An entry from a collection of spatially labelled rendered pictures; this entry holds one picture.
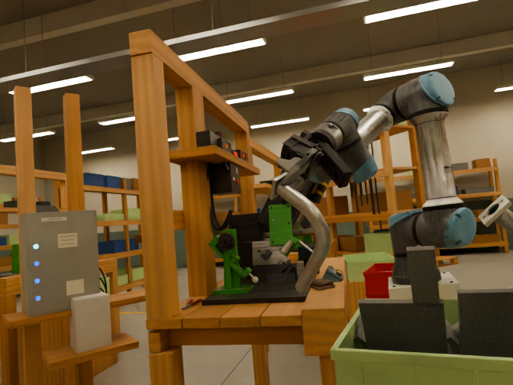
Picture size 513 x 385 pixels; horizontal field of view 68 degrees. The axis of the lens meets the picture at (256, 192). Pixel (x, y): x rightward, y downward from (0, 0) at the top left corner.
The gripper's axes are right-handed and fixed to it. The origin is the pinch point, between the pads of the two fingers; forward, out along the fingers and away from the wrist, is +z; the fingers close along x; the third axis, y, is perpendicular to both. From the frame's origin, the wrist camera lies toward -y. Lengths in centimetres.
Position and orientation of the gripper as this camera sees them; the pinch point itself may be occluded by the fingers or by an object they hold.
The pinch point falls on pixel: (286, 189)
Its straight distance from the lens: 80.7
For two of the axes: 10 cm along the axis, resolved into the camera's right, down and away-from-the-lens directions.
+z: -5.6, 5.2, -6.4
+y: -8.2, -4.7, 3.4
